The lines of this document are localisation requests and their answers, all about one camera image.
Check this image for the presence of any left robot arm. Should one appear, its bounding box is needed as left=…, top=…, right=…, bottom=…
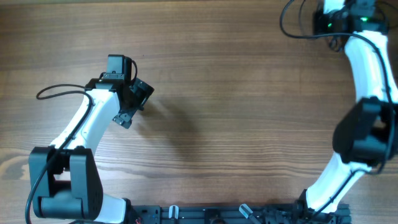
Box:
left=24, top=55, right=154, bottom=223

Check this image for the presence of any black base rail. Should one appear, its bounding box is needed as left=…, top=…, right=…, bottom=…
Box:
left=125, top=203, right=352, bottom=224

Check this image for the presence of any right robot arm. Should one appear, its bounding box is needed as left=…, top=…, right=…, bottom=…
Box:
left=293, top=1, right=397, bottom=223

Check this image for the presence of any left camera cable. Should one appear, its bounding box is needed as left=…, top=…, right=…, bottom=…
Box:
left=24, top=83, right=96, bottom=224

